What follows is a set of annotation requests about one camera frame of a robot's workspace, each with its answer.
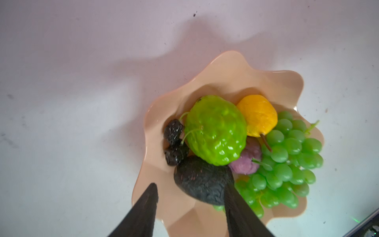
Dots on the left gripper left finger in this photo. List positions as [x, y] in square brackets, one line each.
[140, 220]

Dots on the green fake grape bunch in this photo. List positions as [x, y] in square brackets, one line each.
[286, 169]

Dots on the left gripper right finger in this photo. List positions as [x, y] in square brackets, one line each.
[241, 220]

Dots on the purple fake fig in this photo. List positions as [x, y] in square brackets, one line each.
[245, 165]

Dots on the pink wavy fruit bowl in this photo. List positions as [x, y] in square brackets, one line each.
[230, 77]

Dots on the aluminium front rail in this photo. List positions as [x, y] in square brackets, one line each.
[369, 227]

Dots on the black cherry pair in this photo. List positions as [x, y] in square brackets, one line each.
[177, 150]

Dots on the green bumpy custard apple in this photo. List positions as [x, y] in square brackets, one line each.
[215, 130]

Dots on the yellow fake pear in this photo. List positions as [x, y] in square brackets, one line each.
[260, 115]

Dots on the dark fake avocado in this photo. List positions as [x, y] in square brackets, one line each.
[203, 181]

